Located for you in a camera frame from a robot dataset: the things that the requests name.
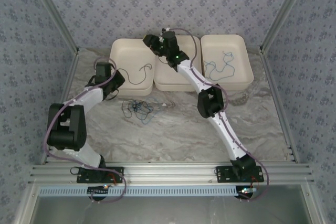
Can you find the aluminium frame post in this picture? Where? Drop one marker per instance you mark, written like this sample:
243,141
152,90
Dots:
56,11
283,11

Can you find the small circuit board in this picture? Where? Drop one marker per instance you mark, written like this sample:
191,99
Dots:
246,190
98,190

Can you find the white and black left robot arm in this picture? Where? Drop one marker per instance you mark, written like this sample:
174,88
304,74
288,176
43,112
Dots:
89,96

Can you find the white rectangular tray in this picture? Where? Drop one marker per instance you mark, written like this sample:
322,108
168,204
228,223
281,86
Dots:
241,51
168,77
136,56

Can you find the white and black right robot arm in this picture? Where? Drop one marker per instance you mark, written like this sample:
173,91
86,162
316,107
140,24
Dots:
228,134

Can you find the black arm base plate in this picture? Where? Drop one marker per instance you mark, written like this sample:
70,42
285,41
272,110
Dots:
223,174
116,172

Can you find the grey metal panel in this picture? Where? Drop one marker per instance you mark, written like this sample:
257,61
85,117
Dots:
168,211

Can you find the aluminium mounting rail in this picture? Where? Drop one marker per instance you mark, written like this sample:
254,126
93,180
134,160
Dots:
168,172

